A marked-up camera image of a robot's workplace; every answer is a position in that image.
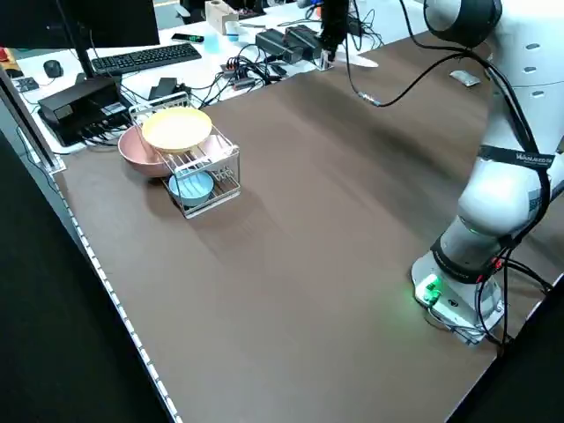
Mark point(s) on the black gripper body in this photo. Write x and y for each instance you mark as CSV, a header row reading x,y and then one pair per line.
x,y
336,17

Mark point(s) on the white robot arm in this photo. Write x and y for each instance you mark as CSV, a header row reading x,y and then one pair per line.
x,y
506,198

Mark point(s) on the small light pink plate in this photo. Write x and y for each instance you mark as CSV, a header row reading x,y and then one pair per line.
x,y
218,147

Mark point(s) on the yellow plate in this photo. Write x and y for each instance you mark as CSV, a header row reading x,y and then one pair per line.
x,y
176,130

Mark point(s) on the black ribbed power supply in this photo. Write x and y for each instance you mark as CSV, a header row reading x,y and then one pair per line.
x,y
304,40
273,44

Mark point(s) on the small black power adapter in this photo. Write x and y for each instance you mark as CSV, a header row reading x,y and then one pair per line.
x,y
357,26

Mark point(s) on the grey usb hub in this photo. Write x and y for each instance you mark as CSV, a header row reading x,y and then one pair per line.
x,y
238,75

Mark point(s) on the white cup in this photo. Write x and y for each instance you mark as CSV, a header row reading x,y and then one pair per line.
x,y
233,31

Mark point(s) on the wooden box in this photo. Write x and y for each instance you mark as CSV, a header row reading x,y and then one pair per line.
x,y
220,13

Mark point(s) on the black smartphone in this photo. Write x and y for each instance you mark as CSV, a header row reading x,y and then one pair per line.
x,y
188,38

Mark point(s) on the flat black adapter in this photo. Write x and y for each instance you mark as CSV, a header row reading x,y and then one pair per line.
x,y
164,88

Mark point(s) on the black keyboard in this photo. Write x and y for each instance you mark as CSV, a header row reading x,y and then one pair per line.
x,y
145,57

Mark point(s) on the blue bowl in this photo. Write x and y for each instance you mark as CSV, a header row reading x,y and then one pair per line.
x,y
191,189

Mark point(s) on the black computer monitor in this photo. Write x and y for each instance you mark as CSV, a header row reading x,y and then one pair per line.
x,y
110,22

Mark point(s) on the large pink bowl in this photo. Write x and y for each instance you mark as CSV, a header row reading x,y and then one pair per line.
x,y
136,154

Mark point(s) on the black computer box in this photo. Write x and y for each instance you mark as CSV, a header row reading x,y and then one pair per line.
x,y
79,106

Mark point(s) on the black computer mouse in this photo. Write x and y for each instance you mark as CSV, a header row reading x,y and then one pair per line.
x,y
53,68

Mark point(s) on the small red object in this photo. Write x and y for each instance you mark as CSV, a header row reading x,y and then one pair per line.
x,y
3,54

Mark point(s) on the aluminium frame post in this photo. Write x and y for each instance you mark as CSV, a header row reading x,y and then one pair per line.
x,y
325,65
31,123

